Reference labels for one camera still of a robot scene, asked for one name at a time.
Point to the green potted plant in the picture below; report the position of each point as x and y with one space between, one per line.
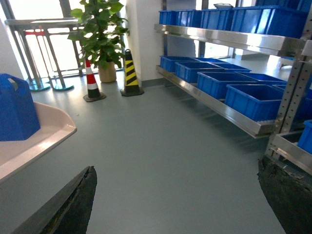
99 33

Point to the yellow black traffic cone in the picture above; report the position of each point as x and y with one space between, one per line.
131 85

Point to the red white traffic cone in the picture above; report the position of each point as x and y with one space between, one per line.
93 91

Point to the blue plastic part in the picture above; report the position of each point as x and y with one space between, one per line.
18 116

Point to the metal railing barrier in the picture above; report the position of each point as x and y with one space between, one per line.
47 55

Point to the stainless steel shelf rack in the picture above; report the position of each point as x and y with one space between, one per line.
269 29

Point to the beige plastic dustpan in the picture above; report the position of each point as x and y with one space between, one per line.
55 127

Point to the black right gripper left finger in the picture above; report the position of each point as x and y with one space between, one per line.
68 211

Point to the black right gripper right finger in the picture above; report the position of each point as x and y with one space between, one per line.
288 191

